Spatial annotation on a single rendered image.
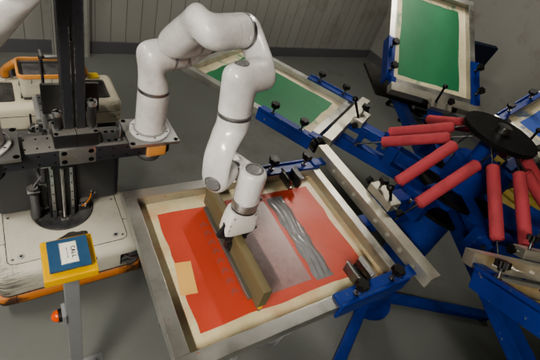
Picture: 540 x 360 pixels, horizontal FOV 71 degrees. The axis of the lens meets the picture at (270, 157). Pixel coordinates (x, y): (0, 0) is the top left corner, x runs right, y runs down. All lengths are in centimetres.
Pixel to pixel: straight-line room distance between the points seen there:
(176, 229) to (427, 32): 202
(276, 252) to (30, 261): 118
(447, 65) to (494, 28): 251
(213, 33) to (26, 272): 147
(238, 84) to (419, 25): 195
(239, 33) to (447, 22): 208
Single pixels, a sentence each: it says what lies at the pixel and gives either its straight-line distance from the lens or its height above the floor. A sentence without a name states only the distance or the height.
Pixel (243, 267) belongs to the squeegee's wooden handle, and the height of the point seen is 102.
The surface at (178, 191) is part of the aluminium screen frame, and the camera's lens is 131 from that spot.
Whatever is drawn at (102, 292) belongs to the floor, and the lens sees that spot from 223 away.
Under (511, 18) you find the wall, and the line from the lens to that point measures 504.
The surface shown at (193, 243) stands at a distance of 123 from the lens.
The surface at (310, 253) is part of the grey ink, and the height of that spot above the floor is 96.
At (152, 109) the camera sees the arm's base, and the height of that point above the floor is 125.
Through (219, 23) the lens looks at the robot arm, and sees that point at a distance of 88.
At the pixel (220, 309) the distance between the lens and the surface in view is 113.
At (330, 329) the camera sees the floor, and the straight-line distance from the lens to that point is 238.
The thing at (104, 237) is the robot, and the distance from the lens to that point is 207.
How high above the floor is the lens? 193
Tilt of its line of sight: 37 degrees down
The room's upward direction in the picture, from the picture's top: 20 degrees clockwise
